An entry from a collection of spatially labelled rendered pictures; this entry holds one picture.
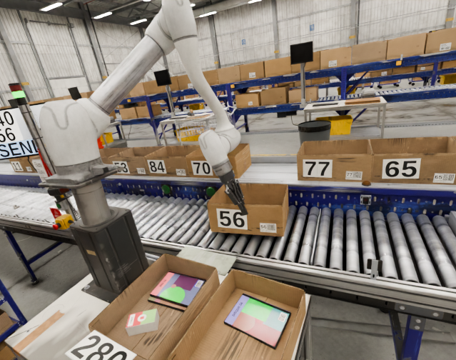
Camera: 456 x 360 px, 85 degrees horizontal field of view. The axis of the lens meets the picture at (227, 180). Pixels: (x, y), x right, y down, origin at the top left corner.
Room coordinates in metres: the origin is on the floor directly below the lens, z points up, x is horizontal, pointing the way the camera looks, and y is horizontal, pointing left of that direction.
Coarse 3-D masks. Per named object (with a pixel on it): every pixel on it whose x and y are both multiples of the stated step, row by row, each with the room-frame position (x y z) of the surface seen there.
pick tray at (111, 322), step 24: (168, 264) 0.92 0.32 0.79; (192, 264) 0.85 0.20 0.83; (144, 288) 0.81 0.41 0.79; (216, 288) 0.76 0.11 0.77; (120, 312) 0.70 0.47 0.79; (168, 312) 0.69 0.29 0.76; (192, 312) 0.63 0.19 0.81; (120, 336) 0.62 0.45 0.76; (144, 336) 0.61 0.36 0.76; (168, 336) 0.53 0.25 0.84
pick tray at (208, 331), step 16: (240, 272) 0.74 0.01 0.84; (224, 288) 0.71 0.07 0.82; (240, 288) 0.75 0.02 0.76; (256, 288) 0.71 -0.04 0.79; (272, 288) 0.68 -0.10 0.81; (288, 288) 0.64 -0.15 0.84; (208, 304) 0.63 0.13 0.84; (224, 304) 0.69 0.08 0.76; (272, 304) 0.65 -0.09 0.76; (288, 304) 0.64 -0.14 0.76; (304, 304) 0.59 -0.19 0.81; (208, 320) 0.61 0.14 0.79; (224, 320) 0.62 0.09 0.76; (192, 336) 0.54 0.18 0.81; (208, 336) 0.57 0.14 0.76; (224, 336) 0.56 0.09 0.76; (240, 336) 0.55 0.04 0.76; (288, 336) 0.47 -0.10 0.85; (176, 352) 0.48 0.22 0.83; (192, 352) 0.53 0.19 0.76; (208, 352) 0.52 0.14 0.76; (224, 352) 0.51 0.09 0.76; (240, 352) 0.51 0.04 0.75; (256, 352) 0.50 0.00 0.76; (272, 352) 0.49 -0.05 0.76; (288, 352) 0.45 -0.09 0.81
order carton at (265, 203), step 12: (216, 192) 1.31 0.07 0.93; (252, 192) 1.37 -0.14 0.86; (264, 192) 1.34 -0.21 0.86; (276, 192) 1.32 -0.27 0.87; (216, 204) 1.15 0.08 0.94; (228, 204) 1.12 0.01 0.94; (252, 204) 1.08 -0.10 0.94; (264, 204) 1.34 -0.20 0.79; (276, 204) 1.31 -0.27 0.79; (216, 216) 1.15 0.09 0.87; (252, 216) 1.08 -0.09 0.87; (264, 216) 1.06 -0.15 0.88; (276, 216) 1.04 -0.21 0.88; (216, 228) 1.15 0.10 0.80; (228, 228) 1.12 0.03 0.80; (252, 228) 1.08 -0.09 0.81; (276, 228) 1.03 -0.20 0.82
